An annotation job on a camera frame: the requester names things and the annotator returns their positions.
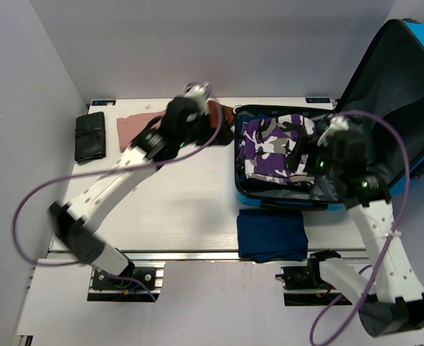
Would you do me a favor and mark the purple camouflage garment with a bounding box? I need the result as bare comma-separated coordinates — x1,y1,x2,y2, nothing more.
238,113,316,190

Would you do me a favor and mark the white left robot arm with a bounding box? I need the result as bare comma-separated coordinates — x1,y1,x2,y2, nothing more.
49,95,235,288

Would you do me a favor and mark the brown folded towel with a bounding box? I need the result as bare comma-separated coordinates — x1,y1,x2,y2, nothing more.
207,100,236,146

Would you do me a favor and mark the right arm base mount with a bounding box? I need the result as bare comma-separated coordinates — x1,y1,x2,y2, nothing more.
275,266,340,307

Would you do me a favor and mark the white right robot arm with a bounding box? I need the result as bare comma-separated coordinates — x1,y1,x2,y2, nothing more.
300,121,424,337

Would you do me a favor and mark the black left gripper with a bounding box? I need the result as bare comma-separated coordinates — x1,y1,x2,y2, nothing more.
177,107,234,149

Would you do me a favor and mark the small navy blue cloth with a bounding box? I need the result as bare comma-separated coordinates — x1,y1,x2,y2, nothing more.
237,208,309,263

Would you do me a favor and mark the black rolled pouch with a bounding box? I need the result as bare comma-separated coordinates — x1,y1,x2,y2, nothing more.
74,112,106,164

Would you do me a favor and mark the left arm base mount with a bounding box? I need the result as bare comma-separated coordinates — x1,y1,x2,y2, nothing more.
87,262,165,303

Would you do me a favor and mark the pink cloth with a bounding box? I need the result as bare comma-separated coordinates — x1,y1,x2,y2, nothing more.
116,111,165,152

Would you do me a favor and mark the large navy blue garment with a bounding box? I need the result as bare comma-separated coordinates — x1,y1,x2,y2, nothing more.
234,111,265,195

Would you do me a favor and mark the blue hard-shell suitcase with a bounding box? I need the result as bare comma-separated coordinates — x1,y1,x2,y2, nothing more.
234,19,424,195

